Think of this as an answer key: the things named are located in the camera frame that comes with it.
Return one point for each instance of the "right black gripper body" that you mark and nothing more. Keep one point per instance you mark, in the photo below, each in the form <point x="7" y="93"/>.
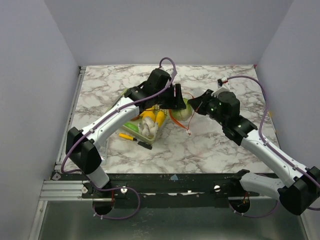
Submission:
<point x="205" y="104"/>

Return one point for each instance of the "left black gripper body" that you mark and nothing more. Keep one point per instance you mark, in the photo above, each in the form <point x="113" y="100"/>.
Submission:
<point x="166" y="99"/>

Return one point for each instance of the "green cabbage toy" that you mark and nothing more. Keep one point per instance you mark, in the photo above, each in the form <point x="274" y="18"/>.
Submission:
<point x="182" y="114"/>

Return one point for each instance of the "clear zip top bag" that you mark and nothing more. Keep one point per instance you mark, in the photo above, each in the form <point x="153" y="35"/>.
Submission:
<point x="192" y="123"/>

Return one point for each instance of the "yellow pear toy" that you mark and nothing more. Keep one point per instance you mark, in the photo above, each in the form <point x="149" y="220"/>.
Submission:
<point x="149" y="114"/>

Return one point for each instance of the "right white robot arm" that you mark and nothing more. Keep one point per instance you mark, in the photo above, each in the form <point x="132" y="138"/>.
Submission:
<point x="296" y="186"/>

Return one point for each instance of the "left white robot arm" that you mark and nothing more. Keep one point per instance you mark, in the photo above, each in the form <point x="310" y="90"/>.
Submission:
<point x="82" y="145"/>

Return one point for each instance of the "yellow corn toy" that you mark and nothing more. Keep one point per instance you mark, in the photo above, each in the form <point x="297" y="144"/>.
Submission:
<point x="160" y="117"/>

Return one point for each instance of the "pale green perforated basket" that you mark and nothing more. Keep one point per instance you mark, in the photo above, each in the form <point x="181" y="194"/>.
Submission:
<point x="138" y="119"/>

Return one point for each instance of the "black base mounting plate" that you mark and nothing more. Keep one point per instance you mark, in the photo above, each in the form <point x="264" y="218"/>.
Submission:
<point x="162" y="190"/>

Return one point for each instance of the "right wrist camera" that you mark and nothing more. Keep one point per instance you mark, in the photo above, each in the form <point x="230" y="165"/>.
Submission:
<point x="223" y="85"/>

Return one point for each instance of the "yellow handled black brush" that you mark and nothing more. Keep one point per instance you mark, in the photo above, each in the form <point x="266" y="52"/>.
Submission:
<point x="140" y="143"/>

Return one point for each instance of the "aluminium frame rail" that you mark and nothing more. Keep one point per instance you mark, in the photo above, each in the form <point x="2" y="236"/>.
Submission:
<point x="61" y="191"/>

